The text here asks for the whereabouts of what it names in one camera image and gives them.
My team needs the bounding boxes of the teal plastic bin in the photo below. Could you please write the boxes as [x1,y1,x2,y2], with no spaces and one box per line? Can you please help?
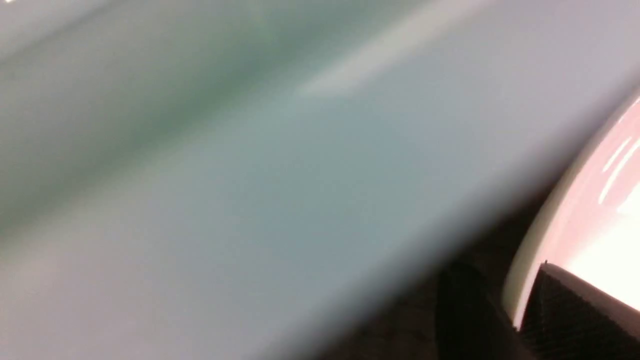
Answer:
[1,0,639,360]

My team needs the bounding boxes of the white rectangular rice plate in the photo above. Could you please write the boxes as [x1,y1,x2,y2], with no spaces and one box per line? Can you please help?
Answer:
[502,93,640,330]

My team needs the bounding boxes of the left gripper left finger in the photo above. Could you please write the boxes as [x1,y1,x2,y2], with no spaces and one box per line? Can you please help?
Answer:
[436,261,531,360]

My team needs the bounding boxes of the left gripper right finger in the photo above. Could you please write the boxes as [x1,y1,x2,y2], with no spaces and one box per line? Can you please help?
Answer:
[519,263,640,360]

